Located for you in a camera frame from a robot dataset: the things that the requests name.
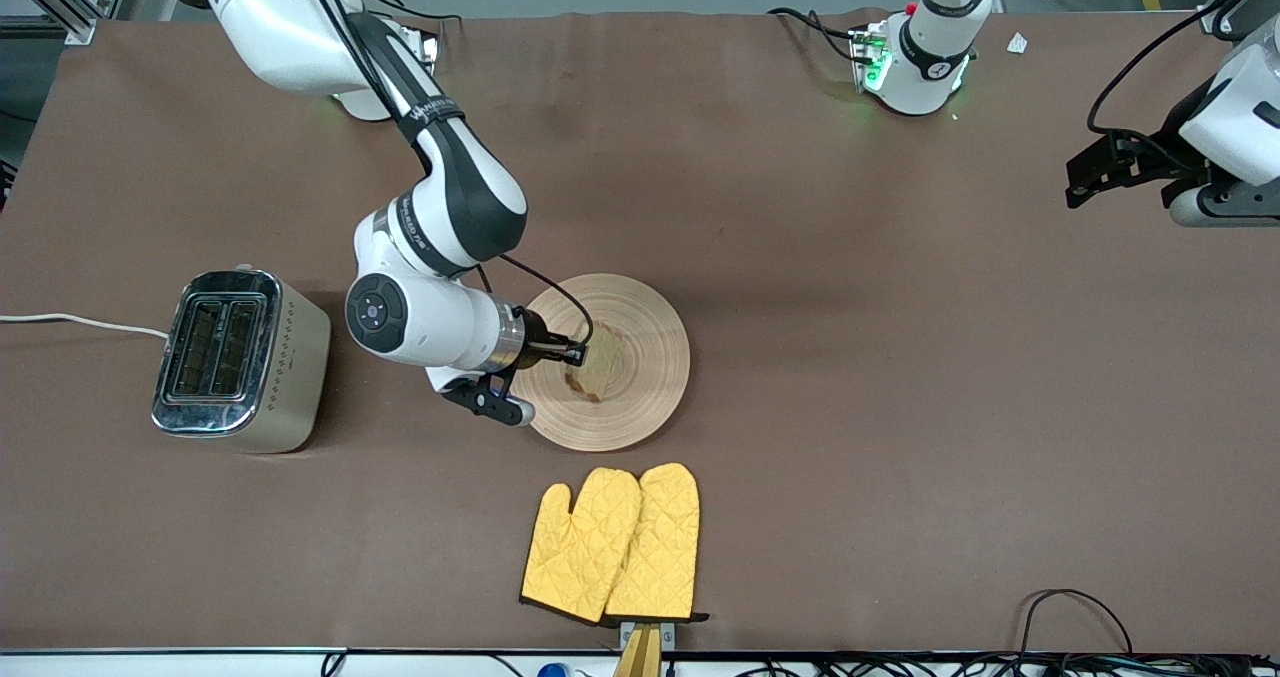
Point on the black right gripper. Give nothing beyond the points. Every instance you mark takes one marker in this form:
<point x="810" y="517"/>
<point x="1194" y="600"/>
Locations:
<point x="539" y="345"/>

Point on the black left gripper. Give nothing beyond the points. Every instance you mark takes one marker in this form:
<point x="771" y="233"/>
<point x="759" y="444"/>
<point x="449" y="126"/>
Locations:
<point x="1158" y="150"/>

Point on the brown bread toast slice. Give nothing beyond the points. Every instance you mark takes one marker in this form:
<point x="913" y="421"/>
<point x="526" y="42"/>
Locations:
<point x="602" y="362"/>

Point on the round wooden plate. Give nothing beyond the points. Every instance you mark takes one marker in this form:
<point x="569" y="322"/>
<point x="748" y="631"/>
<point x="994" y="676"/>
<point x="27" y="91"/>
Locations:
<point x="650" y="377"/>

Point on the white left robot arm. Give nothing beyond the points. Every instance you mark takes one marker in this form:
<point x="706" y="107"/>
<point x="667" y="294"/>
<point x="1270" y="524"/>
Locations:
<point x="925" y="62"/>

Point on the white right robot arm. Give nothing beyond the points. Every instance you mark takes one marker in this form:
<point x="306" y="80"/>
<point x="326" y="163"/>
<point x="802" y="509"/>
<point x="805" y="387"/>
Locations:
<point x="440" y="217"/>

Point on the small white paper scrap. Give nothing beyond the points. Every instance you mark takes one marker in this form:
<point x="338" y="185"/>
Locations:
<point x="1017" y="43"/>

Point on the yellow quilted oven mitt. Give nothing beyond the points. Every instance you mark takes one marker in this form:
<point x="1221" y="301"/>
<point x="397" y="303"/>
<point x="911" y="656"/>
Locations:
<point x="660" y="547"/>
<point x="580" y="547"/>

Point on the brown table cover mat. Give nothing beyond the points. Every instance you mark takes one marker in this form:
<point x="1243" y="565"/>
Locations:
<point x="800" y="207"/>

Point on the beige chrome two-slot toaster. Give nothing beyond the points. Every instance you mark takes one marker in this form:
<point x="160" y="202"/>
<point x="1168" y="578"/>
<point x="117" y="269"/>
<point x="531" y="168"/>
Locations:
<point x="250" y="367"/>

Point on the small blue round object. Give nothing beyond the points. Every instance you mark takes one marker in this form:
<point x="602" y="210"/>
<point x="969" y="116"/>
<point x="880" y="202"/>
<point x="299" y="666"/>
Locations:
<point x="551" y="671"/>

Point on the wooden post with metal bracket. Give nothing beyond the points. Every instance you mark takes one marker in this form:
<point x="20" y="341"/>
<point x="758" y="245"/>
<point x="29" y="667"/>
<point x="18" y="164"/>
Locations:
<point x="640" y="652"/>

